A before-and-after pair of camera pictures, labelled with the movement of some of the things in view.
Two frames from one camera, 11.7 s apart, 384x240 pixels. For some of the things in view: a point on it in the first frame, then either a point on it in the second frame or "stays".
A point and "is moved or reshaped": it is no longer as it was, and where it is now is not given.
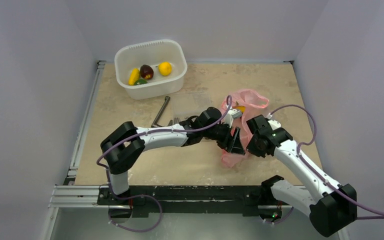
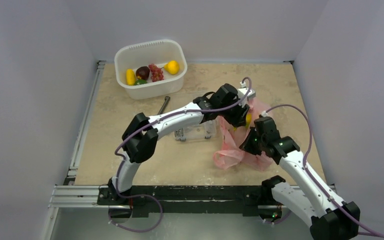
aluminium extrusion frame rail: [67, 194] stays
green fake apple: [140, 81] stays
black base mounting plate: [191, 201] stays
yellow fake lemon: [165, 69] → [172, 67]
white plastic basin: [159, 86] stays
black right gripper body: [249, 138] stays
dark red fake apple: [146, 71] is moved or reshaped
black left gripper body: [221, 134] → [233, 115]
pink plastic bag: [247, 100] is moved or reshaped
